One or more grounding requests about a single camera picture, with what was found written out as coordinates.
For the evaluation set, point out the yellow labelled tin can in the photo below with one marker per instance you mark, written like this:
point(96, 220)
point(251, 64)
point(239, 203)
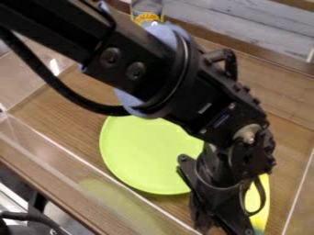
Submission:
point(146, 12)

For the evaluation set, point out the clear acrylic enclosure wall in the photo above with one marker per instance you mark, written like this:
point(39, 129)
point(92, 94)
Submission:
point(48, 146)

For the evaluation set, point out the green round plate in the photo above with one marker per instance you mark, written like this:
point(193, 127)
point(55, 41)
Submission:
point(139, 150)

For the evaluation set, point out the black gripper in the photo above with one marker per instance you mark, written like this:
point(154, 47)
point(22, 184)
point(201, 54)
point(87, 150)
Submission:
point(218, 187)

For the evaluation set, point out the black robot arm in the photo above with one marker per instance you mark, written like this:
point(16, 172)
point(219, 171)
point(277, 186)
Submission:
point(167, 79)

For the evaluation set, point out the yellow green banana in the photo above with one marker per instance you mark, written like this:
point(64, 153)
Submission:
point(253, 203)

